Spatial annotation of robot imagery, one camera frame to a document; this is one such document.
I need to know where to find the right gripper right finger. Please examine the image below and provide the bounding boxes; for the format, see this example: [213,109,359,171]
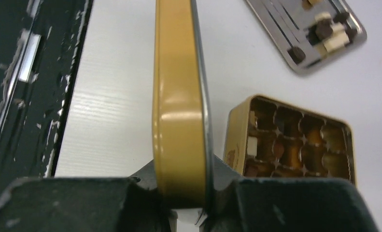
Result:
[199,158,378,232]

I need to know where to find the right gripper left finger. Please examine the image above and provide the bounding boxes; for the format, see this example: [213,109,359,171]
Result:
[0,162,171,232]

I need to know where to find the small square steel tray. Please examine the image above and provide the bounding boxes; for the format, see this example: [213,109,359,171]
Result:
[152,0,214,210]

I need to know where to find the gold chocolate box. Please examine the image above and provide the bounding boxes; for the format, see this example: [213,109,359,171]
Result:
[224,95,357,184]

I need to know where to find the steel tray with rack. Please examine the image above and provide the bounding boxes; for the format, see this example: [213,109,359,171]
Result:
[247,0,367,74]

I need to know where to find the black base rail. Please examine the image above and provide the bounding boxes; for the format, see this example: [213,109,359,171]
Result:
[0,0,94,195]

